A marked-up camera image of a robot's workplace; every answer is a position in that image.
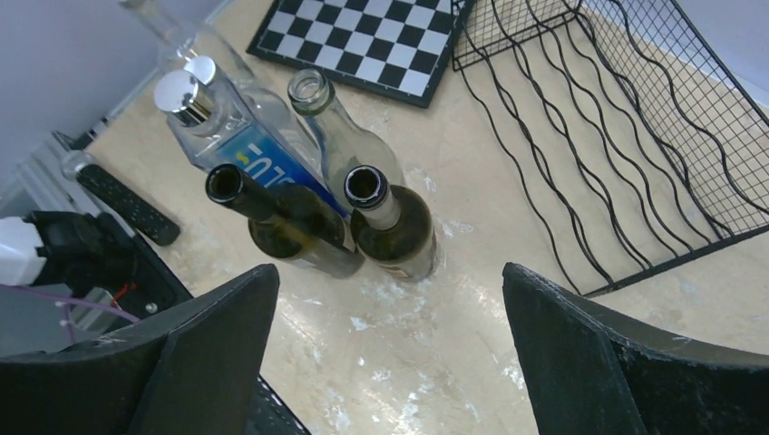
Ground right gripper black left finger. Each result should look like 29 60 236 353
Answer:
1 264 280 434

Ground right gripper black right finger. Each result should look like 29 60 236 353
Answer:
502 263 768 434

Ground dark green wine bottle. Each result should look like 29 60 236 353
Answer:
205 164 365 279

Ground black wire wine rack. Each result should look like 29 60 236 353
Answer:
450 1 768 297

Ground clear glass bottle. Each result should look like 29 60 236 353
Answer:
287 69 406 214

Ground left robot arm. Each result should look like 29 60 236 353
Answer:
1 210 192 357

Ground blue rectangular glass bottle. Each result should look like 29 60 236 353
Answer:
153 70 350 219

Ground round clear bottle silver cap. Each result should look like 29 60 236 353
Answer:
183 55 321 177

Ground clear round flask bottle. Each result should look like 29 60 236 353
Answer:
118 0 259 86

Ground black white chessboard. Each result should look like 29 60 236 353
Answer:
247 0 474 109

